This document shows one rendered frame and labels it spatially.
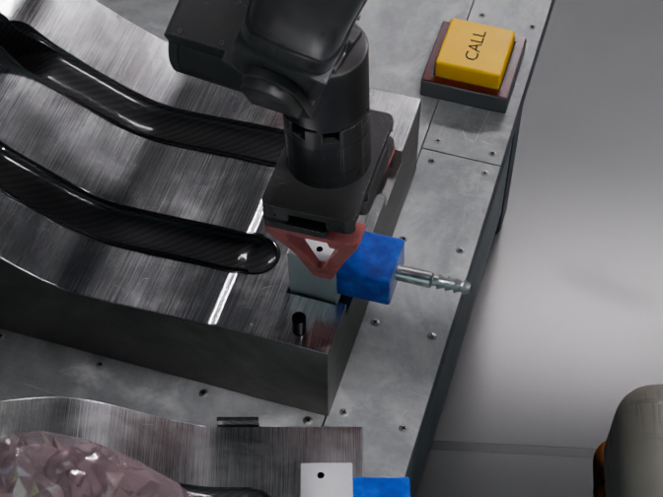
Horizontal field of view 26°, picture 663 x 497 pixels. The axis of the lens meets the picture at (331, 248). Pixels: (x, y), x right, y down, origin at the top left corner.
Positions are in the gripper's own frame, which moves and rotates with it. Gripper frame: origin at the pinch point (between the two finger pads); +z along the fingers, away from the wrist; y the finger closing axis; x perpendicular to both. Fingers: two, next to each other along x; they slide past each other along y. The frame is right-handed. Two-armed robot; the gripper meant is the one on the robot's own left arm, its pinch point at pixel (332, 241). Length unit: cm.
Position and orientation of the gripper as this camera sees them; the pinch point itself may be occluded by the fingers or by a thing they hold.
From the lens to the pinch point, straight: 104.5
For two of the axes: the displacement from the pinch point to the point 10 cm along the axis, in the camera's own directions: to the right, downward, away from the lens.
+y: -2.9, 7.6, -5.9
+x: 9.6, 2.1, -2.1
